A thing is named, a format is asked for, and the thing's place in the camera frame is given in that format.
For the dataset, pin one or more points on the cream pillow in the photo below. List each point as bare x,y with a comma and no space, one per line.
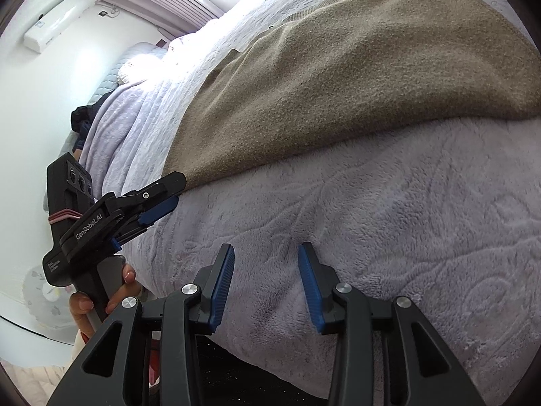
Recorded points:
140,66

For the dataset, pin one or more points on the lilac folded blanket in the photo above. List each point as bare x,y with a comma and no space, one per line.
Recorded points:
131,136

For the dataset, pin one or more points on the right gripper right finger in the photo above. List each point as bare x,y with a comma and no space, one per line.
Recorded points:
376,338

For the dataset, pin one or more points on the grey tufted headboard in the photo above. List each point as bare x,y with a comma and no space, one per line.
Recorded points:
110,81

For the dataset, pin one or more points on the lavender embossed bed cover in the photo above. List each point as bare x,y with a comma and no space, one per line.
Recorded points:
447,214

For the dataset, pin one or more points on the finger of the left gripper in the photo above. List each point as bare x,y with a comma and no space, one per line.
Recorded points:
138,224
129,205

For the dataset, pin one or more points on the dark clothes on bed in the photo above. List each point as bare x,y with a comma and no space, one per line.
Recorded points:
82,119

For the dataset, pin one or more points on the white air conditioner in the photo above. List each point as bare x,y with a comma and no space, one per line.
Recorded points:
50,26

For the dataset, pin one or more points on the brown knit sweater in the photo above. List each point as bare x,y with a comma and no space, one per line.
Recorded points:
347,68

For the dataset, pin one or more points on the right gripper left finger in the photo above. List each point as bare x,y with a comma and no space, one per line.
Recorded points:
145,353

